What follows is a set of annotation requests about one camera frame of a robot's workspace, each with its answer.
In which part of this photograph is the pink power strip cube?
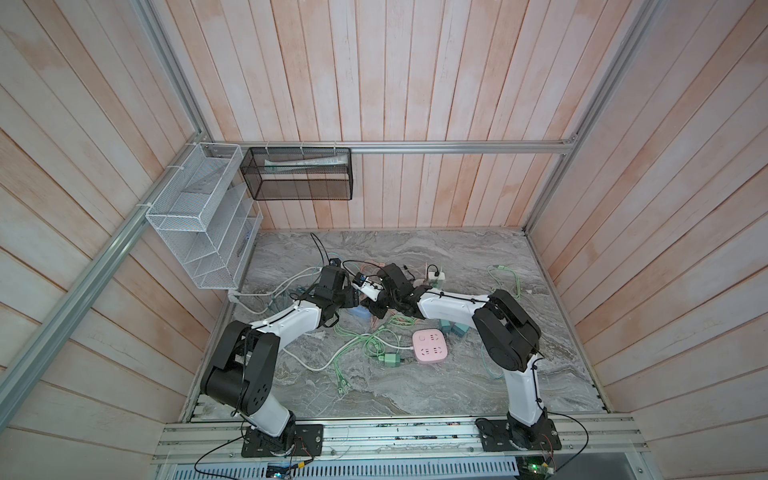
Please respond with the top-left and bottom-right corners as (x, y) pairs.
(411, 329), (448, 364)

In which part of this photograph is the light green USB charger plug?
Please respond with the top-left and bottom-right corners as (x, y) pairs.
(377, 352), (401, 368)

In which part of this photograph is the teal USB charger plug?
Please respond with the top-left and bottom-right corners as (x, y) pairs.
(451, 323), (470, 337)

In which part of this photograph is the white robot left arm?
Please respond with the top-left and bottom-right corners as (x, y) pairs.
(200, 265), (357, 438)

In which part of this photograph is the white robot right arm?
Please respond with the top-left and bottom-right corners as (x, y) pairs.
(352, 264), (543, 428)

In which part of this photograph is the blue power strip cube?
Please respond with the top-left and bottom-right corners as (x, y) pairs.
(349, 306), (372, 322)

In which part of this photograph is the white power strip cube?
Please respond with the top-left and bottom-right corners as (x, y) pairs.
(427, 271), (446, 289)

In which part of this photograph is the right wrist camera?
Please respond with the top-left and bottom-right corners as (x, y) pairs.
(352, 272), (384, 302)

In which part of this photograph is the teal cable on left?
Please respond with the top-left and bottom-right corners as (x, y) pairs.
(263, 266), (313, 313)

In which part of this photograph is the black cable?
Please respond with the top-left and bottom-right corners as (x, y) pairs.
(308, 232), (442, 283)

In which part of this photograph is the white power cord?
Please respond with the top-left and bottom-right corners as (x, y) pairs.
(227, 263), (415, 373)

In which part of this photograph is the light green multi-head charging cable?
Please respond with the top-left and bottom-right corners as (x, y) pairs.
(487, 264), (523, 301)

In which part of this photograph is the black mesh wall basket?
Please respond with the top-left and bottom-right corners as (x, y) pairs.
(240, 146), (354, 201)

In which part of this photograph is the white wire mesh shelf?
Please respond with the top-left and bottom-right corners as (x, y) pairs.
(146, 143), (263, 290)

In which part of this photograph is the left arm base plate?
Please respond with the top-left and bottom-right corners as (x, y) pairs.
(241, 421), (324, 458)

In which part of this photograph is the aluminium front rail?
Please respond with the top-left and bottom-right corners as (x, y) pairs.
(151, 414), (650, 465)

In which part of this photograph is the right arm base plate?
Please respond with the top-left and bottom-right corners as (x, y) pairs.
(475, 413), (562, 452)

